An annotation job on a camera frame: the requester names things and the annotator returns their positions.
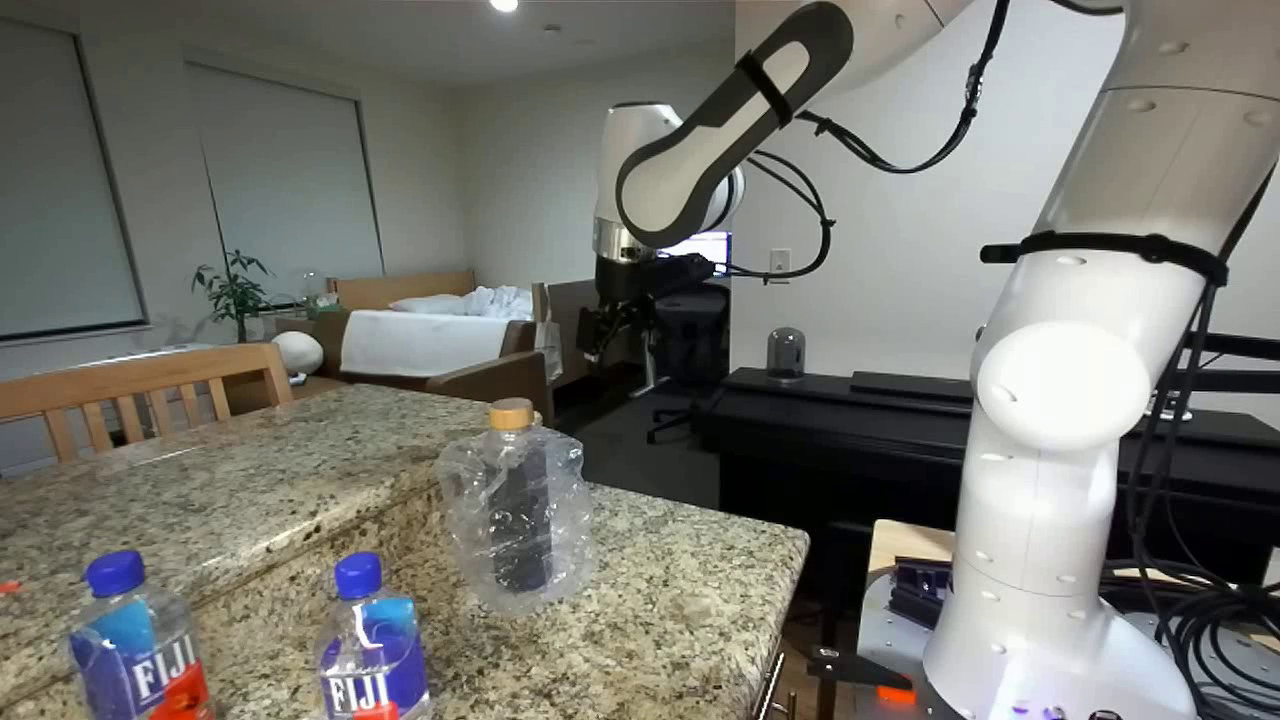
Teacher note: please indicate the clear plastic bag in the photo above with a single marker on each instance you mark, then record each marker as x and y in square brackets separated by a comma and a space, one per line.
[467, 481]

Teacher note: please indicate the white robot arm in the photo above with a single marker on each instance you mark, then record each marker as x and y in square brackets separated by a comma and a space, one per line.
[1135, 232]

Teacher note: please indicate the black bottle with wooden cap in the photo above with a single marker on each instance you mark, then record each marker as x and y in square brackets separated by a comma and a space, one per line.
[519, 501]

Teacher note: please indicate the right Fiji water bottle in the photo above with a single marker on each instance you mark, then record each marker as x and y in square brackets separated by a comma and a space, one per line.
[373, 657]

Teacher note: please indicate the fiji water bottle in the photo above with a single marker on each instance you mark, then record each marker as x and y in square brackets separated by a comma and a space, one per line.
[134, 646]
[373, 657]

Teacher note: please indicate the left Fiji water bottle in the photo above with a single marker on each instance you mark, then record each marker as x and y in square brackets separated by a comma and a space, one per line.
[134, 646]

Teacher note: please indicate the black office chair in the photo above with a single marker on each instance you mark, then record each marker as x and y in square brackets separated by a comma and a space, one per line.
[691, 348]

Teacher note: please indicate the bed with white sheets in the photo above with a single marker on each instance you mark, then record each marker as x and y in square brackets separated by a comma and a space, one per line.
[430, 333]

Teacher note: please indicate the black digital piano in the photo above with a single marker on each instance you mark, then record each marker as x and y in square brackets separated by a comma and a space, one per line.
[874, 444]

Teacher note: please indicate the green potted plant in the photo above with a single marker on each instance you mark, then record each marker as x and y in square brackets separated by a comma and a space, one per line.
[233, 290]

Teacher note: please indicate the wooden chair back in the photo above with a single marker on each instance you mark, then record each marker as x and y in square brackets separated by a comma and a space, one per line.
[127, 402]

